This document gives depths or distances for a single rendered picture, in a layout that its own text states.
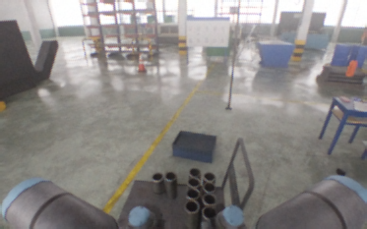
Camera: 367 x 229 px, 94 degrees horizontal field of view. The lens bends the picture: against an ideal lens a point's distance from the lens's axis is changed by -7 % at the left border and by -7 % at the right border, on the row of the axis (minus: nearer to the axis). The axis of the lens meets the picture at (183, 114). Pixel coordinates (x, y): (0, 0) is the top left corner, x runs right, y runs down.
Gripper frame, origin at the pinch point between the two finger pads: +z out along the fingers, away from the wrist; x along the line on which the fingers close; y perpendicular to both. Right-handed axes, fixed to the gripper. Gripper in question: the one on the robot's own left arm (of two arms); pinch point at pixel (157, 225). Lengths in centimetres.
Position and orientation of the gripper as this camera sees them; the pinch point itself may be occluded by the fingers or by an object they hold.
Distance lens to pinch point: 131.8
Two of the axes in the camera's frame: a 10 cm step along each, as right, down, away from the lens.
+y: 1.0, -7.8, 6.2
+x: -9.8, 0.3, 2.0
